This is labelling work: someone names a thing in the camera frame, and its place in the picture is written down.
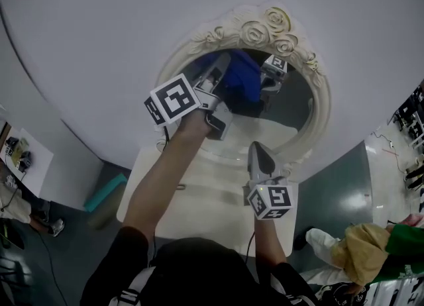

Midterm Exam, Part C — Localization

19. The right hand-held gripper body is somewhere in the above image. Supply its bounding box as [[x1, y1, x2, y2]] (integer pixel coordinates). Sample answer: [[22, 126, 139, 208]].
[[244, 176, 295, 221]]

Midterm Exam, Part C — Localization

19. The teal foam roll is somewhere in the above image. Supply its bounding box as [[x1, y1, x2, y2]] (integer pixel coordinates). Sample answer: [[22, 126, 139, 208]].
[[83, 172, 129, 213]]

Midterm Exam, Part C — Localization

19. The ornate white oval mirror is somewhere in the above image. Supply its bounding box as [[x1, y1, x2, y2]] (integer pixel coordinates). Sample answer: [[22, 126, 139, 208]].
[[154, 5, 332, 176]]

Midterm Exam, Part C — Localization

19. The person's left forearm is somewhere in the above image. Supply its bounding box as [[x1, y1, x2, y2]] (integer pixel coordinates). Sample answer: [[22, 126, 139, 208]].
[[121, 112, 213, 246]]

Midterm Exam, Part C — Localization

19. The person's right forearm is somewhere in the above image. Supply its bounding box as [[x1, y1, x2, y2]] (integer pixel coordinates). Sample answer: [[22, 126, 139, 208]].
[[254, 219, 288, 266]]

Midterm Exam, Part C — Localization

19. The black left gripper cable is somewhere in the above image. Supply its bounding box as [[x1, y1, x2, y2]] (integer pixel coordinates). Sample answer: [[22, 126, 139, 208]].
[[155, 125, 170, 153]]

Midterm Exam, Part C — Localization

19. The white table top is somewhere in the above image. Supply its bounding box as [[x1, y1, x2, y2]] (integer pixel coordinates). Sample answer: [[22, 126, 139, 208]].
[[115, 122, 299, 259]]

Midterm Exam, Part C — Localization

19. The pink upholstered chair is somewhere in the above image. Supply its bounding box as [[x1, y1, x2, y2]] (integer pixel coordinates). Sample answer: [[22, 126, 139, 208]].
[[404, 212, 424, 229]]

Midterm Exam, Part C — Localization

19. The heap of black devices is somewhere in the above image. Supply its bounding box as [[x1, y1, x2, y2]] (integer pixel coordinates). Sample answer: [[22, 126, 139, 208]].
[[314, 281, 368, 306]]

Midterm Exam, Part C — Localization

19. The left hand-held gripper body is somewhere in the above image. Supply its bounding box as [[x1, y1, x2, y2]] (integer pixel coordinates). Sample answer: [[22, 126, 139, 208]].
[[144, 73, 235, 142]]

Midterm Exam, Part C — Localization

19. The blue cloth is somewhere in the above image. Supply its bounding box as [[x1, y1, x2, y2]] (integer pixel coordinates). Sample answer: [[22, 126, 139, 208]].
[[220, 49, 262, 103]]

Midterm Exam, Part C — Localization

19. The person's black shirt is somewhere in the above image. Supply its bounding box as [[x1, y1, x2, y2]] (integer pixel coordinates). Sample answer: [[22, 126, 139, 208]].
[[79, 225, 319, 306]]

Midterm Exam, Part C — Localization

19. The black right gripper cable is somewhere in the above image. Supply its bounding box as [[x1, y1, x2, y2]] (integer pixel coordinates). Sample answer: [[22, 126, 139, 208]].
[[244, 230, 256, 261]]

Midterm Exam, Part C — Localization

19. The black bag with green stripe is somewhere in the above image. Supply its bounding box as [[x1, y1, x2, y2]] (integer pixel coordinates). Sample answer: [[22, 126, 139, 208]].
[[0, 221, 26, 251]]

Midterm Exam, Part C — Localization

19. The black floor cable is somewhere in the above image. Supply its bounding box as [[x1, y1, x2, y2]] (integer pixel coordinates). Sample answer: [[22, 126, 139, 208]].
[[31, 225, 70, 306]]

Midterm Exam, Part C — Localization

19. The white slatted rack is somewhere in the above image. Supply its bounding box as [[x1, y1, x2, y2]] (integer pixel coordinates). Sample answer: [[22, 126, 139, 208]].
[[360, 274, 424, 306]]

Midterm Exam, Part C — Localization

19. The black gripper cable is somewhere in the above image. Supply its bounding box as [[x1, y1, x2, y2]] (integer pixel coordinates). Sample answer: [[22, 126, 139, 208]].
[[155, 125, 170, 153], [244, 230, 256, 261]]

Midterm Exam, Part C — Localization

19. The olive green foam roll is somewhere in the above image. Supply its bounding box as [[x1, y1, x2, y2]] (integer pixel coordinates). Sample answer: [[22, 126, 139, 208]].
[[88, 181, 127, 231]]

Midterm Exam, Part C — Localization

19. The small white desk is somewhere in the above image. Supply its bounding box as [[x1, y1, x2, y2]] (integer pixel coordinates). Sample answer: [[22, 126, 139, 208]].
[[0, 122, 54, 199]]

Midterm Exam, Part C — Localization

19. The black handheld device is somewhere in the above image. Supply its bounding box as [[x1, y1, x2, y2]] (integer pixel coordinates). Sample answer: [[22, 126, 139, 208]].
[[5, 137, 33, 172]]

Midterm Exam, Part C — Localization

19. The grey shoulder strap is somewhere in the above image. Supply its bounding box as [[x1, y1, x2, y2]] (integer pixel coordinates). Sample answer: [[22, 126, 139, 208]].
[[270, 271, 312, 306], [109, 266, 156, 306]]

